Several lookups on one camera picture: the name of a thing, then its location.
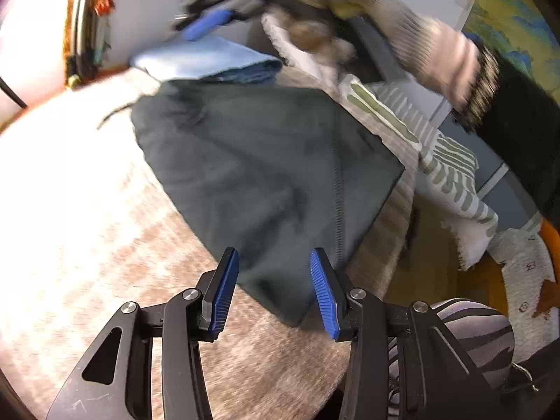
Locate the colourful wall painting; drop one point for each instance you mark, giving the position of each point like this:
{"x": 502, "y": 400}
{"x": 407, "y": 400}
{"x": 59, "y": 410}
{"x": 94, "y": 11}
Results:
{"x": 516, "y": 22}

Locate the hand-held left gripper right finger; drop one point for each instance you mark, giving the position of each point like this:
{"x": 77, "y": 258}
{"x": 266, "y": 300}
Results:
{"x": 324, "y": 299}

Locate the person's right hand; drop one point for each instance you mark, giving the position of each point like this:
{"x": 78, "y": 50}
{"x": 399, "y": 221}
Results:
{"x": 393, "y": 30}

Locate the person's right forearm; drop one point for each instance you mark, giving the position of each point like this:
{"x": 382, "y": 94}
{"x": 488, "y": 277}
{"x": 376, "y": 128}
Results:
{"x": 525, "y": 131}

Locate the dark cloth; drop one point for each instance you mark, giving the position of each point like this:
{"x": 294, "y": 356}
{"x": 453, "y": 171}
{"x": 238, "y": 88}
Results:
{"x": 542, "y": 385}

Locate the black pants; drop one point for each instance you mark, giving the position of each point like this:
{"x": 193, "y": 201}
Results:
{"x": 262, "y": 162}

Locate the folded blue blanket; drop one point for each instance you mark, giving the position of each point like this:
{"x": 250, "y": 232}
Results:
{"x": 197, "y": 59}

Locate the beige checkered blanket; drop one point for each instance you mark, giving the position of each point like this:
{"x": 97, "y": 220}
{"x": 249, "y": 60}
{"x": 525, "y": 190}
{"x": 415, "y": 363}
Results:
{"x": 87, "y": 236}

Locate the person's leg in striped leggings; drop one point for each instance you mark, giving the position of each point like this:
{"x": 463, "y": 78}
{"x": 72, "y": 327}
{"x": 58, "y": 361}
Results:
{"x": 463, "y": 337}

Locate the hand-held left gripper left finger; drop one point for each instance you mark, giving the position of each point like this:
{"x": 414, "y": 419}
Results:
{"x": 223, "y": 291}

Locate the black tripod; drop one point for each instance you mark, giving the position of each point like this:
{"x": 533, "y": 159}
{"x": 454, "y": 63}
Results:
{"x": 13, "y": 94}

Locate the white patterned rug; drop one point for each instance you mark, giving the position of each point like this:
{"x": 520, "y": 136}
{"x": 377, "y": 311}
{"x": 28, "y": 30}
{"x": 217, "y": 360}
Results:
{"x": 525, "y": 271}

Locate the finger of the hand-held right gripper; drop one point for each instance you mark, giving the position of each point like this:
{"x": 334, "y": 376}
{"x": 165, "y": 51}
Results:
{"x": 201, "y": 1}
{"x": 205, "y": 24}

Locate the white pillow with green leaves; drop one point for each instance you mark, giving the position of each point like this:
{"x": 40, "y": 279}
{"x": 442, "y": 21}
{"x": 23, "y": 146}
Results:
{"x": 450, "y": 170}

